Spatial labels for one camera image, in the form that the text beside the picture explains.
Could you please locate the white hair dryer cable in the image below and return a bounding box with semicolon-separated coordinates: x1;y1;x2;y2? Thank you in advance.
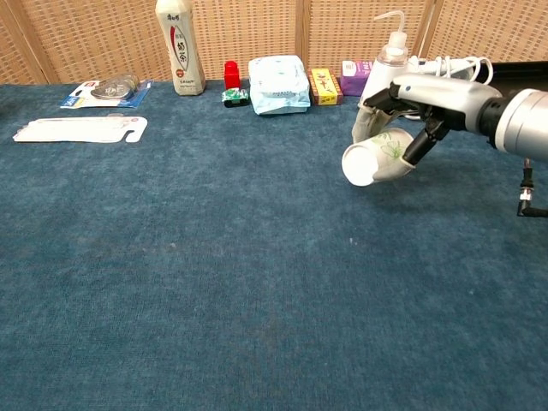
402;55;494;122

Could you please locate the purple box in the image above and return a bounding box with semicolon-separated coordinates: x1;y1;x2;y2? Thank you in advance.
340;60;374;97

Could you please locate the tall milk tea bottle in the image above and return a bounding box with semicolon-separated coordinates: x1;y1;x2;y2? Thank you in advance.
154;0;206;97

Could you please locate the blue carpeted table top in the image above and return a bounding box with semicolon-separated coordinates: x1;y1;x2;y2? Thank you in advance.
0;79;548;411

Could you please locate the flat white card package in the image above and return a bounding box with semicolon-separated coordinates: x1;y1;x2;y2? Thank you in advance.
12;116;149;145

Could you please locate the light blue wet wipes pack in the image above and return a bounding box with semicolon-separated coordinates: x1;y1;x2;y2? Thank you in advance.
247;55;311;116

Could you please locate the blue blister pack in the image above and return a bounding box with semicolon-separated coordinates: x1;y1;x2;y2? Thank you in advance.
59;73;154;110

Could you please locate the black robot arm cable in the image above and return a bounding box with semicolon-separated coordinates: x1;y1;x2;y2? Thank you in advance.
516;158;548;218

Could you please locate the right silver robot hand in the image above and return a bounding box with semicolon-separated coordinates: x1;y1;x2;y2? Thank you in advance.
351;72;501;167

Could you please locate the clear plastic wash bottle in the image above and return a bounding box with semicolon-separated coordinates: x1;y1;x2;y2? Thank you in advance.
373;10;410;51

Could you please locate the small green pack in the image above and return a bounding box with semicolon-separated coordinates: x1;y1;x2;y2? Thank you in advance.
221;87;250;107

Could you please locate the woven wooden folding screen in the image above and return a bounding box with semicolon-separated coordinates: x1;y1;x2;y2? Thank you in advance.
0;0;548;86

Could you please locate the white round jar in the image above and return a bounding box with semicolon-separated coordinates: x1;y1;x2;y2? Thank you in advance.
341;127;415;188

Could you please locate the white hair dryer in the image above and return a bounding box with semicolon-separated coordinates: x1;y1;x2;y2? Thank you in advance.
358;45;442;113

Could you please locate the yellow and red box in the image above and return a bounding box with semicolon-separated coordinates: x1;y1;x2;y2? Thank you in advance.
307;68;343;106

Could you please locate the small red box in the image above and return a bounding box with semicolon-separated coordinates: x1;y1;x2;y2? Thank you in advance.
223;60;243;91

